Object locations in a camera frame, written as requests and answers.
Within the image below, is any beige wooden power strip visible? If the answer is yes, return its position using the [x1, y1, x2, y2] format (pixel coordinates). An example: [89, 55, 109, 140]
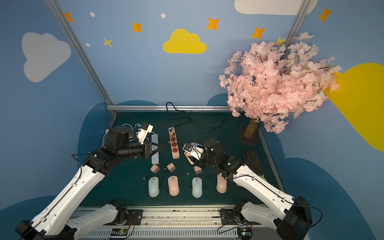
[169, 127, 180, 159]

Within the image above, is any green circuit board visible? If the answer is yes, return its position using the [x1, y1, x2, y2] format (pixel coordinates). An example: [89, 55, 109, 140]
[109, 229, 130, 240]
[237, 228, 253, 240]

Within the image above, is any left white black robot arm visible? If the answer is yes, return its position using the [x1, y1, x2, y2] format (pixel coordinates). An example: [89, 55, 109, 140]
[15, 142, 163, 240]

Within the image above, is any green circuit board left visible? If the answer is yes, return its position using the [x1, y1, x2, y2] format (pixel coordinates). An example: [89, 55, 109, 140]
[109, 229, 130, 240]

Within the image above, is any pink USB charger plug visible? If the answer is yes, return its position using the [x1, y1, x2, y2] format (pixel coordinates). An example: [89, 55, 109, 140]
[194, 166, 203, 175]

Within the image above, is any peach wireless mouse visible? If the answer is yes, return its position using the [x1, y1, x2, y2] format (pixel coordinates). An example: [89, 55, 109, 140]
[184, 152, 196, 165]

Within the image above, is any light green wireless mouse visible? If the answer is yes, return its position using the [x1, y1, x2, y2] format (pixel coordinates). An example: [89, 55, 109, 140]
[148, 177, 160, 198]

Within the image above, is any black green work glove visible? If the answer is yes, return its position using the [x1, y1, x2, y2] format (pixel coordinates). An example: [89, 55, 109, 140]
[243, 149, 265, 178]

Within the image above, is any pink wireless mouse front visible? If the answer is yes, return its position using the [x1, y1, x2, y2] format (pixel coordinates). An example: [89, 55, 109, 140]
[168, 176, 180, 197]

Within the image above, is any black USB charging cable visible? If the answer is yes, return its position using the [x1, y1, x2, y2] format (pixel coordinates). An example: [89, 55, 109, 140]
[179, 171, 193, 190]

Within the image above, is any black power cable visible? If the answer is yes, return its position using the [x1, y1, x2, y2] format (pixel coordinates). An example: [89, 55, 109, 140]
[165, 101, 250, 132]

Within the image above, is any aluminium back frame bar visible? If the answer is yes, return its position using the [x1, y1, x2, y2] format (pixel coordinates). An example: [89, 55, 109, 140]
[106, 104, 231, 112]

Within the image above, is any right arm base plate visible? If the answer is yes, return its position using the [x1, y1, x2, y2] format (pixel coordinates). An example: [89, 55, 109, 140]
[219, 209, 260, 226]

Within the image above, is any pink cherry blossom tree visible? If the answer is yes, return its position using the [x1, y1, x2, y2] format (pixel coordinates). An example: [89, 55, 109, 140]
[219, 32, 342, 134]

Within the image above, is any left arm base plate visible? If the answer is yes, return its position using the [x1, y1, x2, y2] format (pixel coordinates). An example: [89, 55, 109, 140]
[114, 210, 143, 226]

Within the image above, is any green circuit board right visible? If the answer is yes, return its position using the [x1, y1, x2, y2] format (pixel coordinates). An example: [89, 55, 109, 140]
[237, 228, 253, 240]

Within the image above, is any white power strip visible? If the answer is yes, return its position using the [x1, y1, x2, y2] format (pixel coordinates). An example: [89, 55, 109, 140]
[151, 134, 160, 165]

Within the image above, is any light blue wireless mouse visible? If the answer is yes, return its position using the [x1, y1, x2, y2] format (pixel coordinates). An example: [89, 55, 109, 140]
[192, 177, 203, 199]

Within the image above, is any white power cable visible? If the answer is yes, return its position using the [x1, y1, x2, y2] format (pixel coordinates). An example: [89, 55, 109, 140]
[102, 122, 136, 146]

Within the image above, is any pink wireless mouse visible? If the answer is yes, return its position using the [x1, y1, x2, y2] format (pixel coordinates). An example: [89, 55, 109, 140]
[168, 176, 180, 197]
[216, 174, 227, 194]

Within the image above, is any aluminium front rail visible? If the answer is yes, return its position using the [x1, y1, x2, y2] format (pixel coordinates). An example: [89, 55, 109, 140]
[49, 205, 310, 240]

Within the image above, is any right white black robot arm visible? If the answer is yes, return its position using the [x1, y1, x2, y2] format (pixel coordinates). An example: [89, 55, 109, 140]
[183, 139, 313, 240]

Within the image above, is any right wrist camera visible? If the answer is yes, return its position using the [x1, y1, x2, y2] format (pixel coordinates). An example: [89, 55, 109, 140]
[183, 143, 204, 161]

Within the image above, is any pink USB charger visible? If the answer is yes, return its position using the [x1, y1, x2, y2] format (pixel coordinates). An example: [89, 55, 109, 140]
[167, 163, 176, 173]
[150, 165, 161, 175]

